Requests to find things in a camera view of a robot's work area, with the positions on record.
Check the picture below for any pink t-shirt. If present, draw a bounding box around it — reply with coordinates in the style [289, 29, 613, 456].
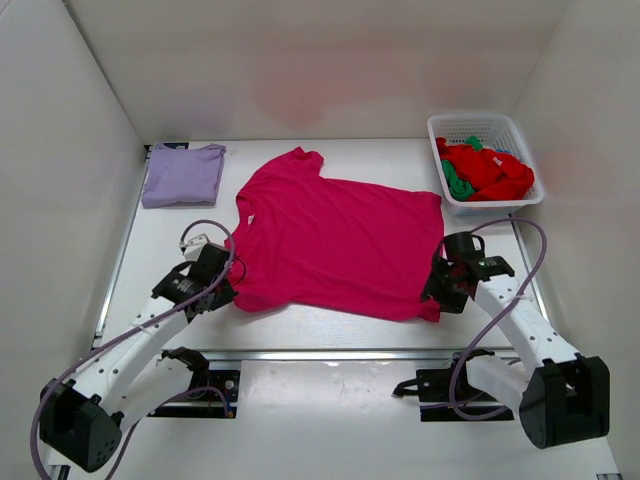
[229, 147, 444, 323]

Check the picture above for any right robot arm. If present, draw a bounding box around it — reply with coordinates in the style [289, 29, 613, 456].
[393, 232, 610, 449]

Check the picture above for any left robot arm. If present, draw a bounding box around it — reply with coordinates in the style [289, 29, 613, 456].
[36, 241, 236, 473]

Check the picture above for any folded lilac t-shirt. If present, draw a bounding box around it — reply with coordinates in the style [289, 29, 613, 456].
[141, 143, 226, 209]

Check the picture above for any green cloth in basket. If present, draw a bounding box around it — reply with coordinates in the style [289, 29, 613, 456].
[436, 137, 478, 201]

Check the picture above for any red cloth in basket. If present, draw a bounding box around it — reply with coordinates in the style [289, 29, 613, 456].
[461, 136, 535, 202]

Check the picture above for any white plastic basket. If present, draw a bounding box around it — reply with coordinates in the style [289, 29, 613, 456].
[427, 113, 544, 215]

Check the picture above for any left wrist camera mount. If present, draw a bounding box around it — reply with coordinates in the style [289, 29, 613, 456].
[179, 234, 210, 261]

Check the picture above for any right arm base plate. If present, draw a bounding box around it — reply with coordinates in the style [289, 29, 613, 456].
[392, 367, 501, 422]

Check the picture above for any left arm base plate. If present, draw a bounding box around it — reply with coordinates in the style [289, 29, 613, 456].
[148, 368, 241, 419]

